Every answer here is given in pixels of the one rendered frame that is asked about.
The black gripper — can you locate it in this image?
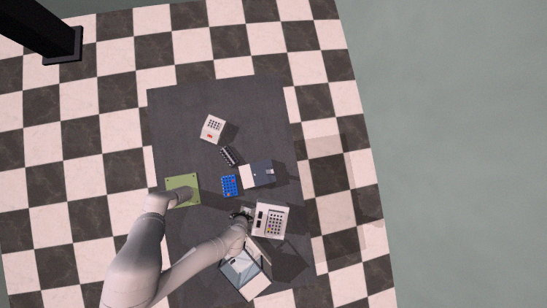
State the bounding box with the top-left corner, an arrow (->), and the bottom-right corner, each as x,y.
229,212 -> 253,223

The blue tube rack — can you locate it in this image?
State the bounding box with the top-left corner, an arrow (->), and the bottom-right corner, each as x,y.
221,174 -> 238,197

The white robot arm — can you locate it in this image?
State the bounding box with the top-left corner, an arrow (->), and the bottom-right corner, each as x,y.
99,185 -> 248,308

